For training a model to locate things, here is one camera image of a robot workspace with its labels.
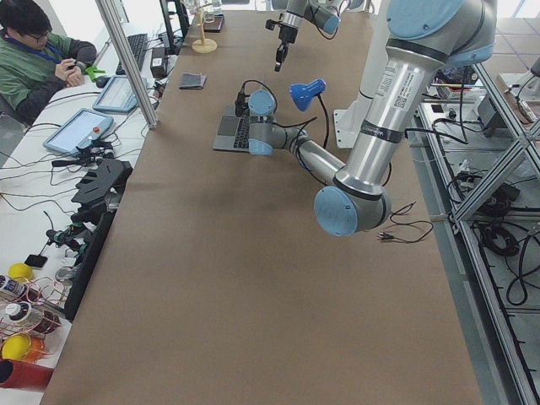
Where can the aluminium frame rail structure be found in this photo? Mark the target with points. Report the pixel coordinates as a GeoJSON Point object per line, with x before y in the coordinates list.
{"type": "Point", "coordinates": [477, 151]}

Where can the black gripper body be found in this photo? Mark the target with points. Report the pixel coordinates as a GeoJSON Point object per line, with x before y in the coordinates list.
{"type": "Point", "coordinates": [286, 35]}

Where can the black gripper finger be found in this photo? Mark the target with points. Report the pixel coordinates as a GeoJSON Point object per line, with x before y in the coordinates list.
{"type": "Point", "coordinates": [281, 54]}

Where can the black keyboard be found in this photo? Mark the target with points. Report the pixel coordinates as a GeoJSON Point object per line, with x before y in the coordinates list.
{"type": "Point", "coordinates": [137, 44]}

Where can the upper yellow ball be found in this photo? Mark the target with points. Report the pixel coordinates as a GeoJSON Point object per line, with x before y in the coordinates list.
{"type": "Point", "coordinates": [21, 272]}

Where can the lower yellow ball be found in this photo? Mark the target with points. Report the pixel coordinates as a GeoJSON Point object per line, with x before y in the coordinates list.
{"type": "Point", "coordinates": [17, 347]}

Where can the black computer mouse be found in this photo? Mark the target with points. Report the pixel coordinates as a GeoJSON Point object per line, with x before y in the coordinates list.
{"type": "Point", "coordinates": [102, 81]}

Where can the wooden stand with round base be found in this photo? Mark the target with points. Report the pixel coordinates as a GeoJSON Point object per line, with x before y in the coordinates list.
{"type": "Point", "coordinates": [202, 45]}

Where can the blue teach pendant tablet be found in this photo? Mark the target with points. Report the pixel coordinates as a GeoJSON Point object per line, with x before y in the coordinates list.
{"type": "Point", "coordinates": [116, 97]}
{"type": "Point", "coordinates": [78, 132]}

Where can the yellow ball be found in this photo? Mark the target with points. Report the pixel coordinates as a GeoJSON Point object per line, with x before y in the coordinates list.
{"type": "Point", "coordinates": [17, 347]}
{"type": "Point", "coordinates": [21, 272]}

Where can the seated person in green jacket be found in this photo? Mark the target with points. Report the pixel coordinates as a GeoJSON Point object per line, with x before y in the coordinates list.
{"type": "Point", "coordinates": [35, 62]}

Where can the near blue teach pendant tablet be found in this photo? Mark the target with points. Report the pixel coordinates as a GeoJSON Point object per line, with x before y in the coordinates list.
{"type": "Point", "coordinates": [78, 132]}

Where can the far blue teach pendant tablet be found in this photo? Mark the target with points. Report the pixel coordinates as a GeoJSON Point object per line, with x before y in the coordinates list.
{"type": "Point", "coordinates": [116, 97]}

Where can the black power adapter box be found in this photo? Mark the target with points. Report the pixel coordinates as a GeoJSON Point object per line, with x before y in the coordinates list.
{"type": "Point", "coordinates": [159, 62]}

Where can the small black square pad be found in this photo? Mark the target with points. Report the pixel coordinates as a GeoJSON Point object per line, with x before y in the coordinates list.
{"type": "Point", "coordinates": [36, 261]}

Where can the green clamp tool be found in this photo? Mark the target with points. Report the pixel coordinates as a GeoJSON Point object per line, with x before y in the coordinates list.
{"type": "Point", "coordinates": [93, 72]}

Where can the dark red tray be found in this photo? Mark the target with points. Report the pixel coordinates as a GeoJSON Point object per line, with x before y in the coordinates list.
{"type": "Point", "coordinates": [213, 23]}

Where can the red cylinder can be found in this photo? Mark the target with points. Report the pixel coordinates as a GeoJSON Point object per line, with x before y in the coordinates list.
{"type": "Point", "coordinates": [25, 376]}

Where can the aluminium frame post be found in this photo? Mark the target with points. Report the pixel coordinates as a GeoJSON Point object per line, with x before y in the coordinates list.
{"type": "Point", "coordinates": [114, 28]}

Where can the grey laptop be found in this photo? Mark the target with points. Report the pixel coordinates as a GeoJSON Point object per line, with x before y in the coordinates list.
{"type": "Point", "coordinates": [233, 132]}

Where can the grey folded cloth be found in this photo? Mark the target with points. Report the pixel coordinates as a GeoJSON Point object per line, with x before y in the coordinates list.
{"type": "Point", "coordinates": [192, 81]}

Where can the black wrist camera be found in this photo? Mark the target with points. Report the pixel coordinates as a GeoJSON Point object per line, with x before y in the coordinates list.
{"type": "Point", "coordinates": [271, 24]}
{"type": "Point", "coordinates": [240, 103]}

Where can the blue desk lamp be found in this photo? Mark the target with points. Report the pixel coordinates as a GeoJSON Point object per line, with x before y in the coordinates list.
{"type": "Point", "coordinates": [303, 94]}

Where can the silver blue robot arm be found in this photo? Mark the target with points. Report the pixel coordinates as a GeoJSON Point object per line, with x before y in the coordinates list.
{"type": "Point", "coordinates": [424, 37]}
{"type": "Point", "coordinates": [325, 16]}

